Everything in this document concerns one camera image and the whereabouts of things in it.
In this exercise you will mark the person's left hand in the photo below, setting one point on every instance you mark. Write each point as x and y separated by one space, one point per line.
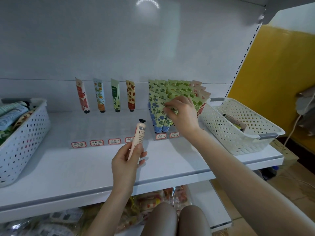
124 172

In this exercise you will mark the person's right hand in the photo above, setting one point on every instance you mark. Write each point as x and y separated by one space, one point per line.
183 118

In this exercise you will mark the white pink hand cream tube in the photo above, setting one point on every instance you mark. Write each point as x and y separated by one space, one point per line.
138 135

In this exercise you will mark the white perforated plastic basket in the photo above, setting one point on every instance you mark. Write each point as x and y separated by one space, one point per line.
24 150
231 137

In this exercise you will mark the pile of green hand cream tubes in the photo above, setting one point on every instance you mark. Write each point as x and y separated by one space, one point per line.
235 123

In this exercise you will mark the white metal shelf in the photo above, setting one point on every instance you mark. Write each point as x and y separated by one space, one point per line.
64 172

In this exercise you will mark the row of hand cream tubes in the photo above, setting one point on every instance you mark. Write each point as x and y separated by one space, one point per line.
115 95

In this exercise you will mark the pile of pale hand cream tubes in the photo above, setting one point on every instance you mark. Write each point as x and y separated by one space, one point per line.
12 118

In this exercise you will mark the person's right forearm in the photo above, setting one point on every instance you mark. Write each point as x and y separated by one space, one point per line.
251 186

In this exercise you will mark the person's left forearm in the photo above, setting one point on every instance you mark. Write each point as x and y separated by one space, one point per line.
106 213

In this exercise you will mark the person's left leg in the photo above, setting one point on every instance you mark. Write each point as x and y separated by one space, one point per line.
160 222

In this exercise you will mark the person's leg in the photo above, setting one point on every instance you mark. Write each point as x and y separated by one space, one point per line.
160 222
194 223

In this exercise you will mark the person's right leg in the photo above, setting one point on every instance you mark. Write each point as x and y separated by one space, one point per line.
194 223

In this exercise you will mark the pile of snack packets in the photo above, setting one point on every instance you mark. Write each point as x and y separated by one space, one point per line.
147 200

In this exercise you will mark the clear divider tray with labels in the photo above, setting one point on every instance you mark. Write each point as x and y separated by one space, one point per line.
78 144

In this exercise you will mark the small brown cardboard box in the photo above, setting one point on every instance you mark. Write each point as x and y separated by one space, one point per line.
284 152

